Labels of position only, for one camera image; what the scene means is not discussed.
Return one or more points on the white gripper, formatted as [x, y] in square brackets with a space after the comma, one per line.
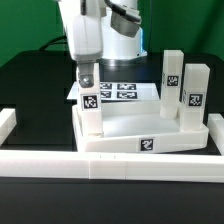
[84, 36]

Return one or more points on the white desk top tray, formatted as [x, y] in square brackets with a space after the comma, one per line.
[136, 127]

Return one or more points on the printed marker sheet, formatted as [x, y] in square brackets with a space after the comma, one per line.
[118, 91]

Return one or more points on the white U-shaped fence frame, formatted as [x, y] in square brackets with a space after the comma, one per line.
[112, 166]

